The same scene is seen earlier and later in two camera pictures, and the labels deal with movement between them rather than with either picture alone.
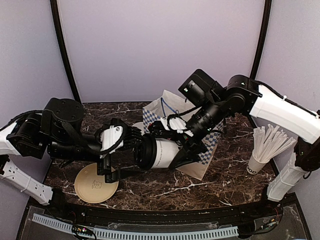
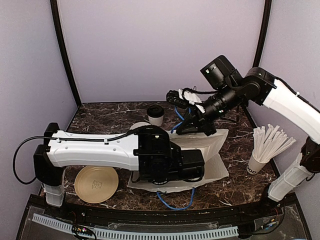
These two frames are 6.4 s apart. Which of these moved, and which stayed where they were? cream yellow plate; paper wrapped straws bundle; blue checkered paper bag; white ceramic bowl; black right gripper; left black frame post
Moved: black right gripper; blue checkered paper bag
Stayed: white ceramic bowl; paper wrapped straws bundle; left black frame post; cream yellow plate
